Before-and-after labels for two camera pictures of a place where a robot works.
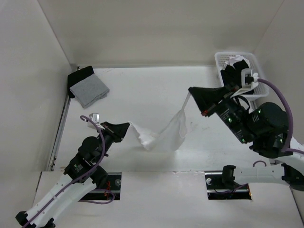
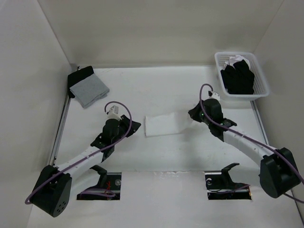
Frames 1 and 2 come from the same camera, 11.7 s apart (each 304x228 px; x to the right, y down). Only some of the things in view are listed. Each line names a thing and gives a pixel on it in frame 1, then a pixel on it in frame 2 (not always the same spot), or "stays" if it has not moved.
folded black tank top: (75, 77) stays
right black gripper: (206, 97) → (193, 112)
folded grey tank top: (90, 90) stays
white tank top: (171, 138) → (161, 124)
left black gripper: (117, 131) → (126, 122)
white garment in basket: (236, 59) stays
